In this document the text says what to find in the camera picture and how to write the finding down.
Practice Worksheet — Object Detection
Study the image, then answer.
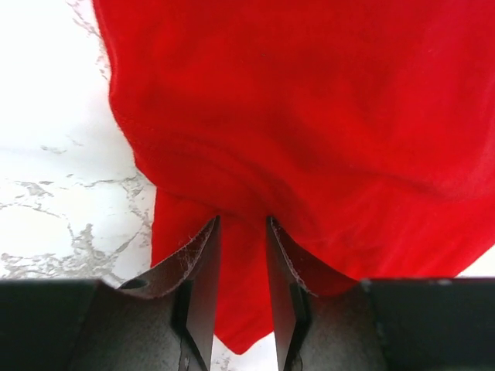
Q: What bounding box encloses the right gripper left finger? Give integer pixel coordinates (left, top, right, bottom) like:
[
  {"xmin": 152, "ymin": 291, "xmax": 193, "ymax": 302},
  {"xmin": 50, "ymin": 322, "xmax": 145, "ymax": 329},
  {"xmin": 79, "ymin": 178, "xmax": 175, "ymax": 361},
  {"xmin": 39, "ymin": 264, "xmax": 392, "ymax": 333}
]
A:
[{"xmin": 118, "ymin": 216, "xmax": 221, "ymax": 370}]

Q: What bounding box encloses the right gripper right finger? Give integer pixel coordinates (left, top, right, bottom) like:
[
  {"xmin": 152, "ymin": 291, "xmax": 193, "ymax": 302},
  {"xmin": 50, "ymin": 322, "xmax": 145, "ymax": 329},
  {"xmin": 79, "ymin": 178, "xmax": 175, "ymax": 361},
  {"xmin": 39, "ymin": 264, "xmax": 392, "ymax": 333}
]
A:
[{"xmin": 266, "ymin": 216, "xmax": 357, "ymax": 370}]

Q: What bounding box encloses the red t shirt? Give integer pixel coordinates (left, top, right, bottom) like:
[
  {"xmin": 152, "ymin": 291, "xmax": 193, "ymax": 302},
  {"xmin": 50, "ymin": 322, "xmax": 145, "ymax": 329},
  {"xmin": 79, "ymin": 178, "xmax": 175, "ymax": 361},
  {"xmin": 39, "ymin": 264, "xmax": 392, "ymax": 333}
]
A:
[{"xmin": 94, "ymin": 1, "xmax": 494, "ymax": 354}]

